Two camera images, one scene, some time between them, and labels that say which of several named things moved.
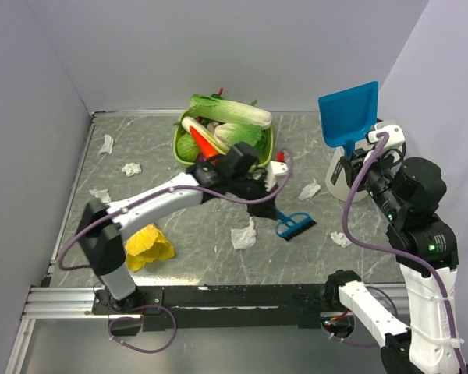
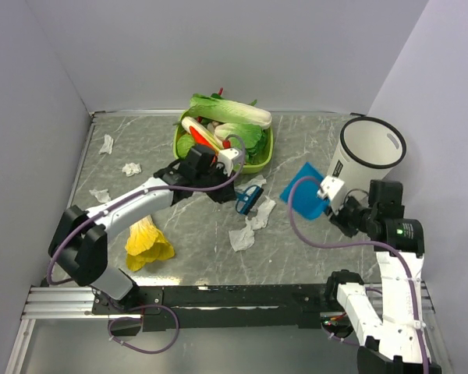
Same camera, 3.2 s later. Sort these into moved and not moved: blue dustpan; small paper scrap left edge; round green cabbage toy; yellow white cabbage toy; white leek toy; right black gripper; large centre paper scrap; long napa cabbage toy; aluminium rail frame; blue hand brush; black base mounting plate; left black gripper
Moved: blue hand brush; left black gripper; right black gripper; blue dustpan
Not moved: black base mounting plate; large centre paper scrap; small paper scrap left edge; round green cabbage toy; aluminium rail frame; long napa cabbage toy; white leek toy; yellow white cabbage toy
